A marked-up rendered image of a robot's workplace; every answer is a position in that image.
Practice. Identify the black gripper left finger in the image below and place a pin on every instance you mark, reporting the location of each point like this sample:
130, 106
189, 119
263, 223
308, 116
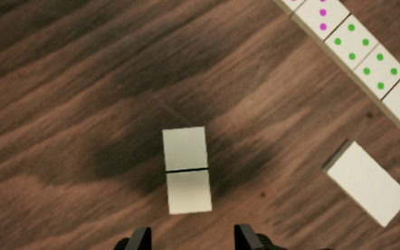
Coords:
140, 240

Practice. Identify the white domino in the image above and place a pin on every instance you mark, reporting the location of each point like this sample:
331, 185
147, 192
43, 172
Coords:
370, 187
336, 31
288, 6
378, 76

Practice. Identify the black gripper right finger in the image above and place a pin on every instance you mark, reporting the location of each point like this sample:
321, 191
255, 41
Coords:
246, 239

